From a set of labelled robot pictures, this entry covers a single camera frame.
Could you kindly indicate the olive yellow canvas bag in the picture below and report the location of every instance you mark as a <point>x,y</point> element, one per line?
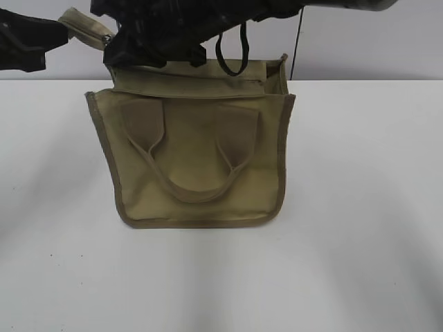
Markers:
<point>192,147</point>

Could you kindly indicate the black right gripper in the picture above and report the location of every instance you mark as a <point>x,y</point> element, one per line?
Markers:
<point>153,33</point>

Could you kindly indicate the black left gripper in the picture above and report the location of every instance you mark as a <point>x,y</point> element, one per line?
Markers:
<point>24,43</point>

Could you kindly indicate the silver zipper pull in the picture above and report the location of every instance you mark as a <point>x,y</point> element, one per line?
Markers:
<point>106,39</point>

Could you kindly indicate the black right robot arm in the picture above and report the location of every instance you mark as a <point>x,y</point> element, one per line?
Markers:
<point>349,2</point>

